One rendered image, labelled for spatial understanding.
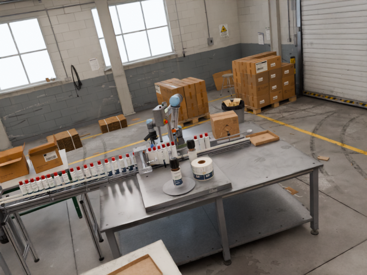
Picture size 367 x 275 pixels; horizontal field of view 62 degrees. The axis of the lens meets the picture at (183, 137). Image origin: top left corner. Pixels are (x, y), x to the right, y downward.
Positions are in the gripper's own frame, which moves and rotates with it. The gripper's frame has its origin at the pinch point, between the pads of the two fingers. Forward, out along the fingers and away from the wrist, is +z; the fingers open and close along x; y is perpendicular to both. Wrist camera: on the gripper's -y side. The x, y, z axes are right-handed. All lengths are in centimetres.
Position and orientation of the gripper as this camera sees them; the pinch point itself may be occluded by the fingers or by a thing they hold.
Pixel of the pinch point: (153, 146)
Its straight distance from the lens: 388.6
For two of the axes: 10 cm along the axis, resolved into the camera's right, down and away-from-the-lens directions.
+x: -5.1, -2.4, 8.3
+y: 8.4, -3.3, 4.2
